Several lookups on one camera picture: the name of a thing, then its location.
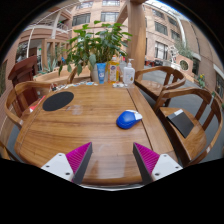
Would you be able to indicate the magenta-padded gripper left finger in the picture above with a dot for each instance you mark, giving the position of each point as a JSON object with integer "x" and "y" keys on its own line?
{"x": 60, "y": 165}

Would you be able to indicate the large leafy potted plant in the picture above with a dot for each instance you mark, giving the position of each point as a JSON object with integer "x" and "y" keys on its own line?
{"x": 96, "y": 46}

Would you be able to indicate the white sculpture on plinth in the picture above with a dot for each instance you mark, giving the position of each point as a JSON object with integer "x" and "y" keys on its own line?
{"x": 173, "y": 55}

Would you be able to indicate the dark red wooden pedestal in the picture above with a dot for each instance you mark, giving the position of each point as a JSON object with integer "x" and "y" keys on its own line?
{"x": 23, "y": 71}

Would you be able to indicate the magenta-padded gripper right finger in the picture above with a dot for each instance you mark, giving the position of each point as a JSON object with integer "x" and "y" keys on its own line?
{"x": 163, "y": 165}

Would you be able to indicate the black notebook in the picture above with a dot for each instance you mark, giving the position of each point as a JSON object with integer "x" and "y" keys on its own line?
{"x": 181, "y": 122}

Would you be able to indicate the white pump dispenser bottle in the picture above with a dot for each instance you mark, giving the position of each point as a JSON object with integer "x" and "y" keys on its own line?
{"x": 129, "y": 76}

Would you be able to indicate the blue and white computer mouse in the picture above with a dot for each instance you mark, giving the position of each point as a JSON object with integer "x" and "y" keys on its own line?
{"x": 126, "y": 120}

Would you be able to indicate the long wooden planter box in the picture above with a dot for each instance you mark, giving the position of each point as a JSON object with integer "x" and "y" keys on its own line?
{"x": 50, "y": 77}

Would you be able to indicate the light blue small card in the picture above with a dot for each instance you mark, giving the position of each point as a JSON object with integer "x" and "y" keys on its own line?
{"x": 90, "y": 83}

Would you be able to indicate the small white wrapper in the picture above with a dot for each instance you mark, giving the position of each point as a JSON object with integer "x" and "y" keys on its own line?
{"x": 118, "y": 85}

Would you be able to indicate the wooden armchair behind plant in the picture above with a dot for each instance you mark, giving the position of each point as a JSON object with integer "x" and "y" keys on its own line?
{"x": 71, "y": 76}

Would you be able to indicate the wooden armchair with notebook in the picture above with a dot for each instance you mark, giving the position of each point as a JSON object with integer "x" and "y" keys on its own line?
{"x": 186, "y": 143}

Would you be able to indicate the wooden armchair with red bag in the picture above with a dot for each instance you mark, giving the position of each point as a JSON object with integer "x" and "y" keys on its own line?
{"x": 20, "y": 88}

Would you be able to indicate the spiky green succulent plant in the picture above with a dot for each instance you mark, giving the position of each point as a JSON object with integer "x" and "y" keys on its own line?
{"x": 50, "y": 66}

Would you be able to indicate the blue squeeze tube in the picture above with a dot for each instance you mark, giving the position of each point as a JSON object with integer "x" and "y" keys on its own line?
{"x": 101, "y": 72}

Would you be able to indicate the round black mouse pad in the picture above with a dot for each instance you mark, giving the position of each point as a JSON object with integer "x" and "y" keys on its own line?
{"x": 57, "y": 101}

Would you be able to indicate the yellow liquid bottle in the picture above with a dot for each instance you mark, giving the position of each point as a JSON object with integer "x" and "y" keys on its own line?
{"x": 113, "y": 71}

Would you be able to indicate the empty wooden armchair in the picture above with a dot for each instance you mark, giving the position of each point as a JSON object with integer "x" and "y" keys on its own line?
{"x": 151, "y": 86}

